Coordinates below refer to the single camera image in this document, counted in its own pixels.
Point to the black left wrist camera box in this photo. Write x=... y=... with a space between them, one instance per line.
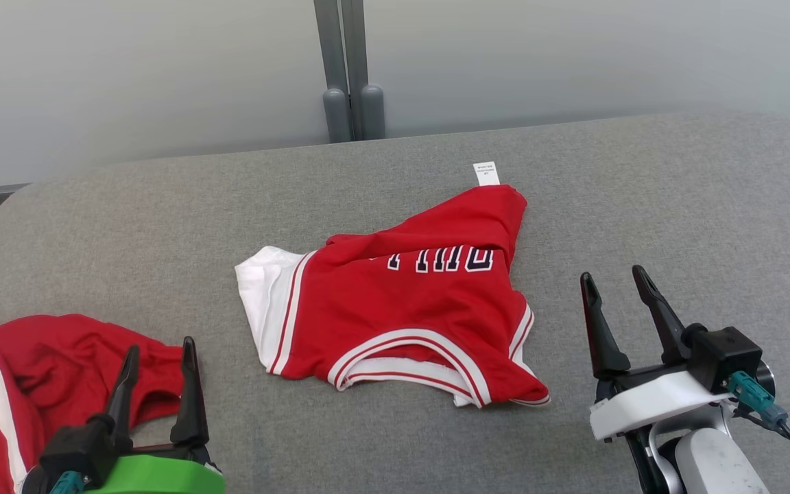
x=79 y=446

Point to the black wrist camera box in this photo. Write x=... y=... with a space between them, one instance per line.
x=727 y=357
x=79 y=446

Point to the red Bulls 23 jersey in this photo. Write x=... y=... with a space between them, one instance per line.
x=402 y=309

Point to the red shorts white side stripe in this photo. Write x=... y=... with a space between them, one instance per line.
x=52 y=357

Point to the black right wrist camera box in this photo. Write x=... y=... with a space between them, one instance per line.
x=727 y=357

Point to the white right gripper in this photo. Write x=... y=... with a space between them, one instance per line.
x=649 y=405

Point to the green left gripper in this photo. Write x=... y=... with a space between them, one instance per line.
x=162 y=477

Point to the grey partition post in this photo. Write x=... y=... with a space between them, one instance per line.
x=332 y=68
x=371 y=110

